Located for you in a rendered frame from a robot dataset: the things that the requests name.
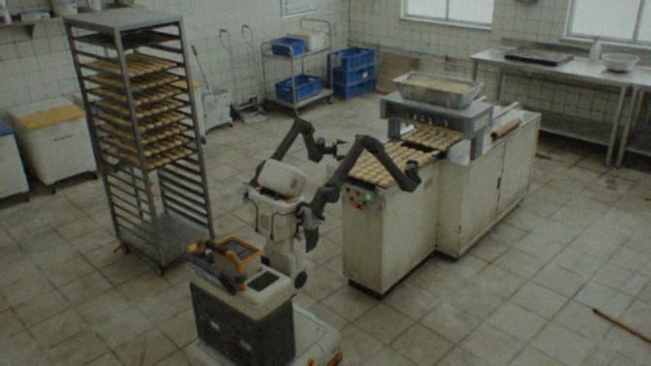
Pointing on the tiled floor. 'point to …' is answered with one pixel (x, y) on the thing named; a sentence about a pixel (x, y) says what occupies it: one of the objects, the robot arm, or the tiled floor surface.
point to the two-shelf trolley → (294, 74)
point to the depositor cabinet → (482, 185)
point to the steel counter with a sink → (593, 133)
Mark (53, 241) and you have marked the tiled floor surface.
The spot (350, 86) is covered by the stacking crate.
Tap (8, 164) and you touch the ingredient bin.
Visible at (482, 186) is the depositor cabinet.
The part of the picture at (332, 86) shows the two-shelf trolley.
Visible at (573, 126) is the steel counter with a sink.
